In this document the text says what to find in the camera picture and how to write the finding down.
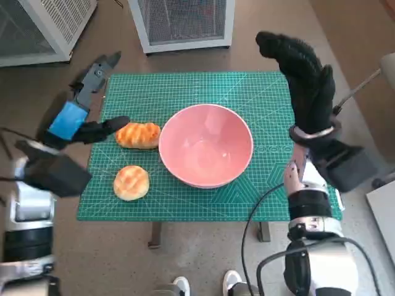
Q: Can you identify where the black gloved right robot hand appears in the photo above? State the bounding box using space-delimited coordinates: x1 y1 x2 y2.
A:
254 30 336 136

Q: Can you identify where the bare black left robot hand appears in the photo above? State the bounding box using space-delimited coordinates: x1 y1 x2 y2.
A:
42 51 131 151

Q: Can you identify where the long toy bread loaf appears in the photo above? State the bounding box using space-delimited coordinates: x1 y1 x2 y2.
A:
115 121 162 150

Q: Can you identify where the round toy bread bun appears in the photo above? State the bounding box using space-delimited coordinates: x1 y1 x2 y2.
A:
112 165 151 202

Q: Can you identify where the pink bowl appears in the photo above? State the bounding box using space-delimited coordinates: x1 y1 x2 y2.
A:
158 103 254 189

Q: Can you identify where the grey office chair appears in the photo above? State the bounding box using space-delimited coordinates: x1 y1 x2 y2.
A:
332 52 395 189

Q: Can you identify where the green cutting mat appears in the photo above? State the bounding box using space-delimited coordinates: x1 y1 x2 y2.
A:
76 71 343 222

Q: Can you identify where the white cabinet with louvred side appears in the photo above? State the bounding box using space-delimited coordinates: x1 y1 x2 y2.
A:
0 0 99 67

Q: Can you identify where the white panel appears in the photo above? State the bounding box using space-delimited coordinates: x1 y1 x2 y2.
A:
365 181 395 266

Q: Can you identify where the white cabinet with mesh door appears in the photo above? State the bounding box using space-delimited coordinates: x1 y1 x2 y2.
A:
128 0 237 55

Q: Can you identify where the dark table leg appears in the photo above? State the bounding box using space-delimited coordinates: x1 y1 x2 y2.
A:
148 221 163 250
256 221 272 243

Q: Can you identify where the person's white shoe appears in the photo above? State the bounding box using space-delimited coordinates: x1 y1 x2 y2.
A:
172 276 191 296
222 270 243 296

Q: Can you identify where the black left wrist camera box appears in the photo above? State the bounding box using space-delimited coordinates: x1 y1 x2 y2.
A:
15 140 93 198

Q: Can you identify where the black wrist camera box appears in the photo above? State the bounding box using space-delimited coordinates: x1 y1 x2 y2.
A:
15 140 93 198
311 140 379 194

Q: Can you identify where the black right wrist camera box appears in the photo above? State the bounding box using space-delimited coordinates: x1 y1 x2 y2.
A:
311 140 379 194

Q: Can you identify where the thin black cable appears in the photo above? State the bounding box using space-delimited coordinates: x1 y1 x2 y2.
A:
241 183 286 296

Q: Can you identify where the thick black looped cable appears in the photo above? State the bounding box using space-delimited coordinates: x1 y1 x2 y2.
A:
256 237 382 296

